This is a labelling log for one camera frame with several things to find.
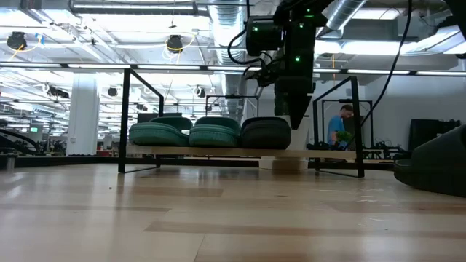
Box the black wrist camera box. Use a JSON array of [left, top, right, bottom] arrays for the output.
[[245, 15, 285, 57]]

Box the black frame wooden board shelf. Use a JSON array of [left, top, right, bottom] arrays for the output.
[[117, 68, 366, 179]]

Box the person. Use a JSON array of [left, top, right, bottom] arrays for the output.
[[326, 104, 355, 147]]

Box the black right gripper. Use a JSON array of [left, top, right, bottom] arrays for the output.
[[274, 47, 317, 130]]

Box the black monitor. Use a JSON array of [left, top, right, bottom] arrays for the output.
[[407, 119, 462, 152]]

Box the dark grey rubber slide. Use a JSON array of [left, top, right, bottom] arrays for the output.
[[240, 116, 293, 150], [392, 124, 466, 199]]

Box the black ceiling spotlight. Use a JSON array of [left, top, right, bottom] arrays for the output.
[[6, 31, 28, 52], [166, 34, 185, 55]]

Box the silver ribbed ceiling duct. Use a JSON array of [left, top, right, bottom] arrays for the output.
[[208, 0, 252, 123], [315, 0, 368, 37]]

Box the long linear ceiling light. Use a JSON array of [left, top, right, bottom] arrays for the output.
[[0, 62, 466, 78]]

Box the long black arm cable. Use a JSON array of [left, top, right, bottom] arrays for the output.
[[359, 0, 414, 129]]

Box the green rubber slide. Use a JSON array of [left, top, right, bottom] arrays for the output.
[[128, 116, 194, 148], [188, 116, 242, 148]]

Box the small green plant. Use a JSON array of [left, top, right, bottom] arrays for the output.
[[334, 130, 354, 146]]

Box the white round column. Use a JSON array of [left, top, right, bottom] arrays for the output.
[[66, 72, 100, 157]]

